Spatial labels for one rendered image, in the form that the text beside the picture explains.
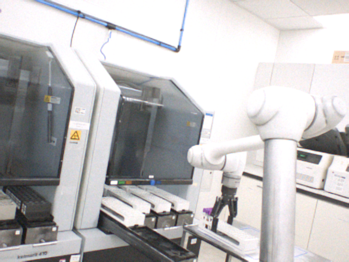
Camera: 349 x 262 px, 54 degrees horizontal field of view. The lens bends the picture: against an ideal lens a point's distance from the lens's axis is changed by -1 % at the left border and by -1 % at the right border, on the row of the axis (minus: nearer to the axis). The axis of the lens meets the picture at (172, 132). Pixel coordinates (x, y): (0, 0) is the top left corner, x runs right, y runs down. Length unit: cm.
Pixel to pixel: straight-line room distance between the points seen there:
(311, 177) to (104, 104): 247
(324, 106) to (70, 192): 113
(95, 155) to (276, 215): 94
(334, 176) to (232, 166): 204
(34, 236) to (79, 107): 58
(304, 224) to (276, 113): 270
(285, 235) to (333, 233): 252
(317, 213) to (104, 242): 237
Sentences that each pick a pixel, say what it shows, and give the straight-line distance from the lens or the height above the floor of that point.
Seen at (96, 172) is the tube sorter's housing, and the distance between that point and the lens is 171.
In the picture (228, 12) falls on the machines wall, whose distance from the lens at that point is 401.
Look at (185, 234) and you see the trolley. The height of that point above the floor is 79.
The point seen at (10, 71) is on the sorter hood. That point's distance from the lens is 150.
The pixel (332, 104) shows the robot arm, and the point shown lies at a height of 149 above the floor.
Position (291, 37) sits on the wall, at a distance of 475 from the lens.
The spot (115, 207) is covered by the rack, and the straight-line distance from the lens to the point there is 175.
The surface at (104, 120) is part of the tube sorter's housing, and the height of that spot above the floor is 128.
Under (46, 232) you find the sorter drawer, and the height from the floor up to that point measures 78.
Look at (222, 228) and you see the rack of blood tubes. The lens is 169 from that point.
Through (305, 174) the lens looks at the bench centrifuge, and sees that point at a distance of 366.
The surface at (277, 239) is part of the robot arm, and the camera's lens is 108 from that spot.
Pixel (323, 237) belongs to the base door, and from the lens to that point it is 364.
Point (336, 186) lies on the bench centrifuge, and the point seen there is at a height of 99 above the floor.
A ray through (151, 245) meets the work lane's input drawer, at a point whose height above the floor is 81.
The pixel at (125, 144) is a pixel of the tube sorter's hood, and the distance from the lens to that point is 174.
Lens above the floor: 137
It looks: 3 degrees down
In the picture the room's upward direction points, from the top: 11 degrees clockwise
